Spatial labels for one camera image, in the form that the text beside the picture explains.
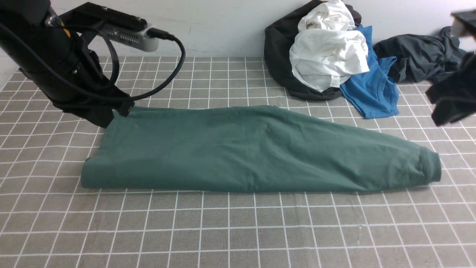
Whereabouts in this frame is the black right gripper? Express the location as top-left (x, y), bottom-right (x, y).
top-left (426, 52), bottom-right (476, 127)

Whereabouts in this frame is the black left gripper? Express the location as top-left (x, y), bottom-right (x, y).
top-left (1, 15), bottom-right (135, 128)

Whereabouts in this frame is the green long-sleeved shirt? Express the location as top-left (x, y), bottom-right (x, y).
top-left (80, 106), bottom-right (442, 193)

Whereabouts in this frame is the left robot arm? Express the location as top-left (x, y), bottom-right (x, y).
top-left (0, 0), bottom-right (135, 128)

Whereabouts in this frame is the blue t-shirt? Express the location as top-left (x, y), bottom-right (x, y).
top-left (340, 25), bottom-right (399, 119)

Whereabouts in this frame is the white crumpled shirt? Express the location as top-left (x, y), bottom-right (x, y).
top-left (289, 0), bottom-right (369, 92)

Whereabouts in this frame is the black garment under white shirt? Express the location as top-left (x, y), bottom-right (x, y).
top-left (264, 0), bottom-right (361, 101)

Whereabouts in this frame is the dark grey crumpled garment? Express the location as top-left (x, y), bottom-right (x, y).
top-left (373, 26), bottom-right (468, 83)

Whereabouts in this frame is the grey checkered tablecloth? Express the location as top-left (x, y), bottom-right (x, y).
top-left (0, 57), bottom-right (476, 268)

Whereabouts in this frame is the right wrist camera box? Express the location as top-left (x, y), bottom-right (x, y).
top-left (450, 10), bottom-right (476, 38)

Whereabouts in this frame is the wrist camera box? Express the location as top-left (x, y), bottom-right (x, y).
top-left (450, 10), bottom-right (476, 38)
top-left (59, 2), bottom-right (159, 52)

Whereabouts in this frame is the black camera cable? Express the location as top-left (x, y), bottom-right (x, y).
top-left (0, 22), bottom-right (186, 103)

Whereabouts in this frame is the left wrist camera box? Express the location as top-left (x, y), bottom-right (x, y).
top-left (59, 2), bottom-right (159, 52)

